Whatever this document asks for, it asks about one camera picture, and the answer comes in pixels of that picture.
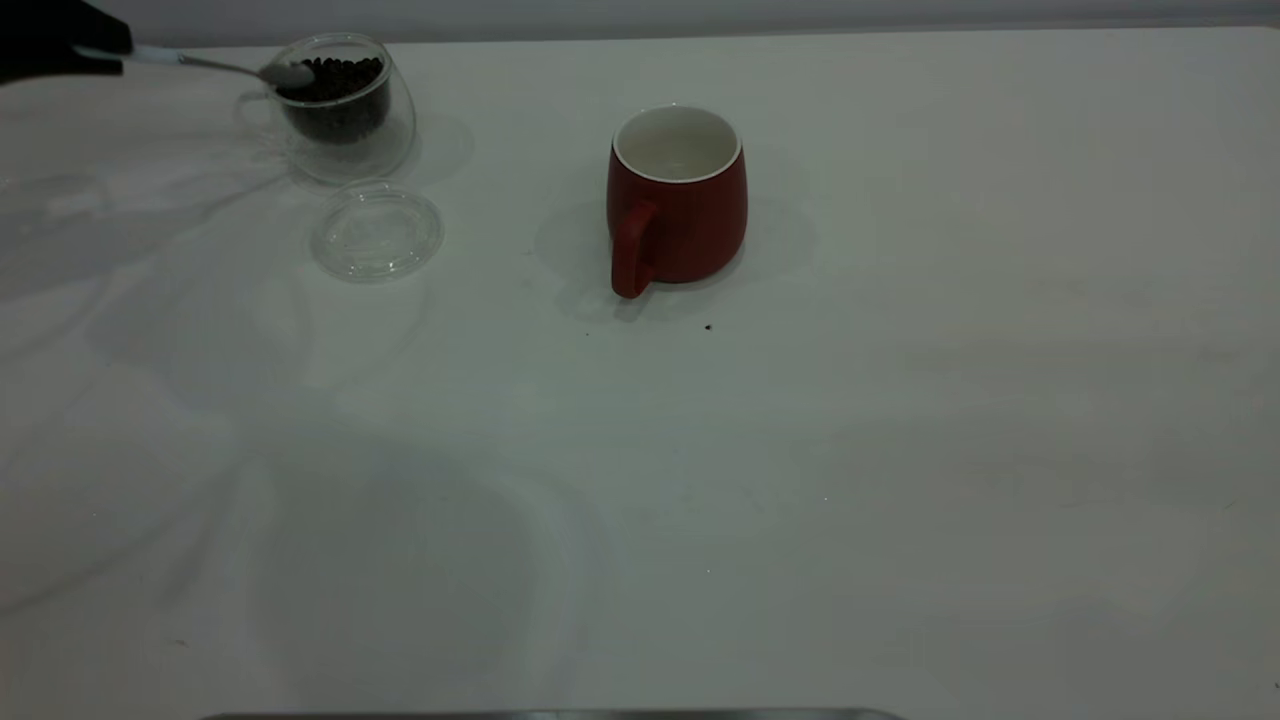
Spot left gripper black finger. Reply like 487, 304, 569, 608
0, 0, 133, 63
0, 60, 123, 87

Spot spoon with light blue handle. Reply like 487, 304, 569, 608
75, 45, 316, 89

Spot red mug with white inside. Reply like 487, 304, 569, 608
606, 104, 749, 300

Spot dark coffee beans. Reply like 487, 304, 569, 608
278, 57, 391, 141

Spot clear double-wall glass cup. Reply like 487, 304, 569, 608
235, 33, 418, 186

